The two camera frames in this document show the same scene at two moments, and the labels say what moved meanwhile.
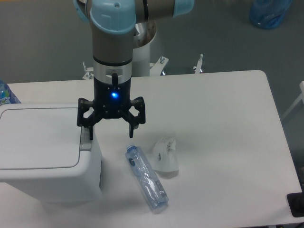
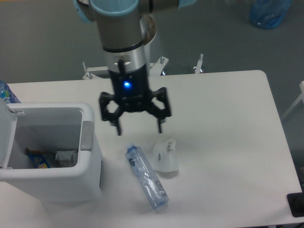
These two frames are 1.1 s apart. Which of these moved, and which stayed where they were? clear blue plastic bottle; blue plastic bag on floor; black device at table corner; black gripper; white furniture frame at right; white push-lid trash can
Moved: white push-lid trash can; black gripper
Stayed: black device at table corner; clear blue plastic bottle; white furniture frame at right; blue plastic bag on floor
